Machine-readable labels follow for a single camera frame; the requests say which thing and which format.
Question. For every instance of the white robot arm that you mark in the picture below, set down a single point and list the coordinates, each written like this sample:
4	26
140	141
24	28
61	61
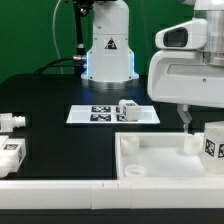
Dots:
110	61

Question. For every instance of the white front obstacle rail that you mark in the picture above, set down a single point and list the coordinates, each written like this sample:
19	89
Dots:
126	194

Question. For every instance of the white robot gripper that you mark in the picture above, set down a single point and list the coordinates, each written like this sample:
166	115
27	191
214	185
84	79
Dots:
182	78

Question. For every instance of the white marker sheet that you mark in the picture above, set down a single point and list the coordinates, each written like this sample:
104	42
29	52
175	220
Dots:
108	114

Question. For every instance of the white square table top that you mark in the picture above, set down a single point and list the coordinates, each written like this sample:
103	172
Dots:
161	155

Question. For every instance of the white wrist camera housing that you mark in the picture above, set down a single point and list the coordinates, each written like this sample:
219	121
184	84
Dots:
191	35

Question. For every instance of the black camera pole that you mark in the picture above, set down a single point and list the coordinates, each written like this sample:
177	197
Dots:
81	9

